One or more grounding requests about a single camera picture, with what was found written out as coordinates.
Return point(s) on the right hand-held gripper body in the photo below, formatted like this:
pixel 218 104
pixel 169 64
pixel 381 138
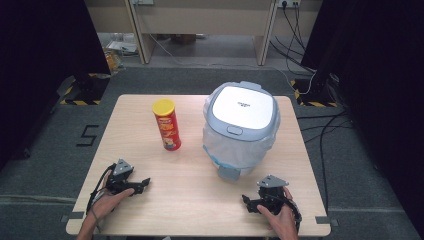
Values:
pixel 271 181

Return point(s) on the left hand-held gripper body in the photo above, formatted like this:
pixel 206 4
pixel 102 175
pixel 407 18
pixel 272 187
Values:
pixel 121 168

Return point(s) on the red chip can yellow lid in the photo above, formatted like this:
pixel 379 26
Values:
pixel 167 128

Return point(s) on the person's right hand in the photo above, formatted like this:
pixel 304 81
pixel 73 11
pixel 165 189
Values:
pixel 283 220

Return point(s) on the person's left hand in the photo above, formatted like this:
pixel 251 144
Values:
pixel 106 203

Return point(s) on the white plastic bin liner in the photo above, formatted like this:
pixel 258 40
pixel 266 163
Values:
pixel 233 150

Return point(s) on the grey tape strip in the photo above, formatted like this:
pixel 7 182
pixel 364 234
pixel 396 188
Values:
pixel 72 216
pixel 326 220

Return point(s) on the black stand base hazard tape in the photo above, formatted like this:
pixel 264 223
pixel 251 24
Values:
pixel 85 90
pixel 316 95

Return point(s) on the yellow plastic bag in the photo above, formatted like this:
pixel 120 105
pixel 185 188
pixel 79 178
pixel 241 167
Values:
pixel 113 61

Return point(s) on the clear packets pile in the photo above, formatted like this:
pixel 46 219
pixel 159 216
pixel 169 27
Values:
pixel 121 45

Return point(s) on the black curtain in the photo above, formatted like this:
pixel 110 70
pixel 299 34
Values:
pixel 40 66
pixel 376 66

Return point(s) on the beige desk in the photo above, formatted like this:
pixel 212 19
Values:
pixel 203 16

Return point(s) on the white wall socket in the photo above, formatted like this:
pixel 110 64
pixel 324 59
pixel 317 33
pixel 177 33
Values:
pixel 288 2

